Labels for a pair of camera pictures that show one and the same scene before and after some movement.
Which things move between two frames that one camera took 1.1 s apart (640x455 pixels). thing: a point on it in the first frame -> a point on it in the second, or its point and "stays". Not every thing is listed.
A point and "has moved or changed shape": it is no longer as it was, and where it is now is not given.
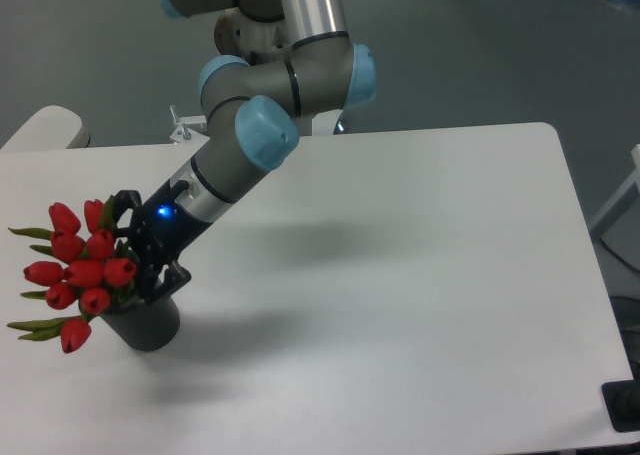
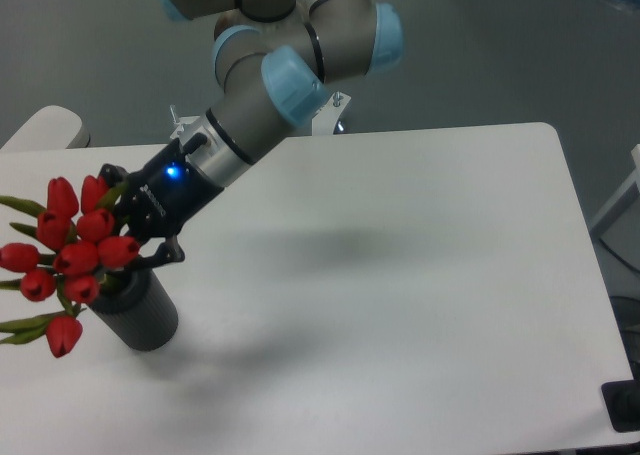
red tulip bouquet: [92, 271] has moved or changed shape
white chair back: [49, 128] stays
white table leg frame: [629, 193] stays
